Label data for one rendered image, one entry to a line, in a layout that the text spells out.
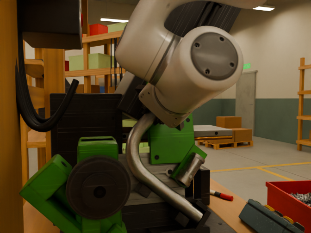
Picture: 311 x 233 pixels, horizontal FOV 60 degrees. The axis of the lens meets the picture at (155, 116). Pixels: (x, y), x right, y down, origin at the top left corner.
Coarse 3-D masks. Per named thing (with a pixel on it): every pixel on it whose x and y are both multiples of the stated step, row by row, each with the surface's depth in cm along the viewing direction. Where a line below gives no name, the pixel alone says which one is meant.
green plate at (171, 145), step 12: (192, 120) 68; (156, 132) 65; (168, 132) 66; (180, 132) 67; (192, 132) 67; (156, 144) 65; (168, 144) 65; (180, 144) 66; (192, 144) 67; (156, 156) 64; (168, 156) 65; (180, 156) 66
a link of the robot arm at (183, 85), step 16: (192, 32) 32; (208, 32) 32; (224, 32) 33; (176, 48) 34; (192, 48) 31; (208, 48) 32; (224, 48) 32; (160, 64) 34; (176, 64) 32; (192, 64) 31; (208, 64) 31; (224, 64) 32; (240, 64) 32; (160, 80) 36; (176, 80) 34; (192, 80) 31; (208, 80) 31; (224, 80) 31; (160, 96) 41; (176, 96) 37; (192, 96) 34; (208, 96) 34; (176, 112) 43
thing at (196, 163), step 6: (192, 156) 63; (198, 156) 63; (192, 162) 62; (198, 162) 62; (204, 162) 64; (186, 168) 62; (192, 168) 62; (198, 168) 63; (180, 174) 62; (186, 174) 61; (192, 174) 62; (180, 180) 61; (186, 180) 61; (186, 186) 62
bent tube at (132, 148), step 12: (144, 120) 60; (132, 132) 59; (144, 132) 60; (132, 144) 59; (132, 156) 58; (132, 168) 58; (144, 168) 59; (144, 180) 58; (156, 180) 58; (156, 192) 58; (168, 192) 58; (180, 204) 58; (192, 204) 60; (192, 216) 59
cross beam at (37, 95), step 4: (28, 88) 96; (32, 88) 103; (36, 88) 110; (40, 88) 120; (32, 92) 103; (36, 92) 110; (40, 92) 120; (32, 96) 103; (36, 96) 110; (40, 96) 120; (32, 100) 103; (36, 100) 110; (40, 100) 119; (36, 104) 110; (40, 104) 119; (36, 108) 110
